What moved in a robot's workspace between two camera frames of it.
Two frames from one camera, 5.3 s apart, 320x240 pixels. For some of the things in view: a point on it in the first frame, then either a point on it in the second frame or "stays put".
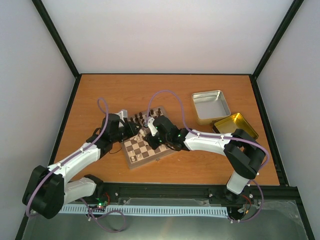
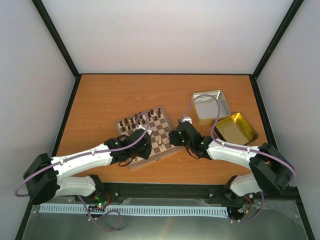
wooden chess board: x=138 y=152 stays put
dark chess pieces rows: x=139 y=118 stays put
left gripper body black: x=127 y=134 to x=145 y=155
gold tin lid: x=228 y=124 stays put
